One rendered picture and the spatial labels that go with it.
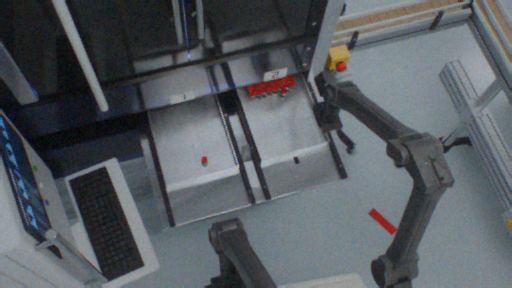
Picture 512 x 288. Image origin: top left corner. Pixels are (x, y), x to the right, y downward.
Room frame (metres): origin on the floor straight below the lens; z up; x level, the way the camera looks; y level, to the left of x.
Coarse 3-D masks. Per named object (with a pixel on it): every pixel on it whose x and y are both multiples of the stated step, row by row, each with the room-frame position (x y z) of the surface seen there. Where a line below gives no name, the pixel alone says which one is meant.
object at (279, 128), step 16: (304, 80) 1.08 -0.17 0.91; (240, 96) 1.00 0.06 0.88; (272, 96) 1.02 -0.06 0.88; (288, 96) 1.02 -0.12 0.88; (304, 96) 1.03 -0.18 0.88; (256, 112) 0.94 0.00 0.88; (272, 112) 0.95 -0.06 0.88; (288, 112) 0.96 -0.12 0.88; (304, 112) 0.96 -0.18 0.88; (256, 128) 0.88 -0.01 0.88; (272, 128) 0.88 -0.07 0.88; (288, 128) 0.89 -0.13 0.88; (304, 128) 0.90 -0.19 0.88; (256, 144) 0.80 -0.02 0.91; (272, 144) 0.82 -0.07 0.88; (288, 144) 0.83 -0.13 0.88; (304, 144) 0.83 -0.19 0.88; (320, 144) 0.83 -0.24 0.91; (272, 160) 0.75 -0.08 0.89
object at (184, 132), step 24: (216, 96) 0.97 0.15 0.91; (168, 120) 0.87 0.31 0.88; (192, 120) 0.88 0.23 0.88; (216, 120) 0.89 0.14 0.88; (168, 144) 0.77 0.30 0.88; (192, 144) 0.78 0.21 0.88; (216, 144) 0.79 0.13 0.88; (168, 168) 0.68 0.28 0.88; (192, 168) 0.69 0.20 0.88; (216, 168) 0.70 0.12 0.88
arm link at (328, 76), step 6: (324, 72) 0.89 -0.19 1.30; (330, 72) 0.89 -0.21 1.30; (318, 78) 0.88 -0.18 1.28; (324, 78) 0.87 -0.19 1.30; (330, 78) 0.87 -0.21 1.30; (318, 84) 0.86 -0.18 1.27; (324, 84) 0.85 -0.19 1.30; (318, 90) 0.85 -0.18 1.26; (324, 90) 0.80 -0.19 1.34; (330, 90) 0.80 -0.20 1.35; (324, 96) 0.79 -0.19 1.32; (330, 96) 0.78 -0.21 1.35
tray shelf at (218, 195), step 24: (144, 120) 0.86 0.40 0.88; (144, 144) 0.76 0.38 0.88; (240, 144) 0.81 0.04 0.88; (336, 144) 0.85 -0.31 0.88; (264, 168) 0.72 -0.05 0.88; (288, 168) 0.73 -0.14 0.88; (312, 168) 0.74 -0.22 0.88; (336, 168) 0.75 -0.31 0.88; (168, 192) 0.59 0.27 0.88; (192, 192) 0.60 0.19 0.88; (216, 192) 0.61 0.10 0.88; (240, 192) 0.62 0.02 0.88; (288, 192) 0.64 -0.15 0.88; (192, 216) 0.52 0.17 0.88
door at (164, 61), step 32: (0, 0) 0.76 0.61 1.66; (32, 0) 0.78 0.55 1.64; (64, 0) 0.81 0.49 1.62; (96, 0) 0.84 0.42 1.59; (128, 0) 0.87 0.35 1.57; (160, 0) 0.90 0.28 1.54; (0, 32) 0.74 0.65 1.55; (32, 32) 0.77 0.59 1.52; (64, 32) 0.80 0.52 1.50; (96, 32) 0.83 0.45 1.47; (128, 32) 0.86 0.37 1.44; (160, 32) 0.89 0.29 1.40; (32, 64) 0.75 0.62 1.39; (64, 64) 0.78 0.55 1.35; (96, 64) 0.82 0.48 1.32; (128, 64) 0.85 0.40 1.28; (160, 64) 0.89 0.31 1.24
